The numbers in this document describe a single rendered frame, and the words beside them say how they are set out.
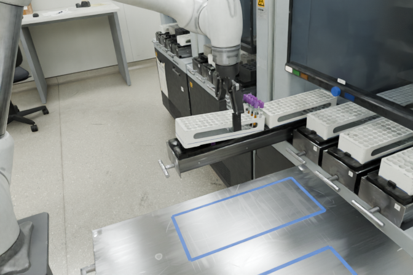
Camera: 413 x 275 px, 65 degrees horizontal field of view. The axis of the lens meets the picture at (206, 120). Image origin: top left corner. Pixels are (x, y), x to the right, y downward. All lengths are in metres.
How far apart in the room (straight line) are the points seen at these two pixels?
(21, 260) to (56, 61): 3.69
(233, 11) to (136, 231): 0.64
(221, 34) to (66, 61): 3.70
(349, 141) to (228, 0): 0.54
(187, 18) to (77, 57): 3.54
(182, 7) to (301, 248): 0.75
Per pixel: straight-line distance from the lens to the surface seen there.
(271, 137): 1.17
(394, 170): 0.97
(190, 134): 1.03
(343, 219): 0.84
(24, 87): 4.66
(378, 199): 0.99
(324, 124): 1.11
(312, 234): 0.79
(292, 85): 1.33
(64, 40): 4.49
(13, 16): 0.99
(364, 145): 1.04
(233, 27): 0.97
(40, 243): 1.08
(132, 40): 4.57
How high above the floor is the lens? 1.39
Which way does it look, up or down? 28 degrees down
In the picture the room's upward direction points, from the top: 5 degrees counter-clockwise
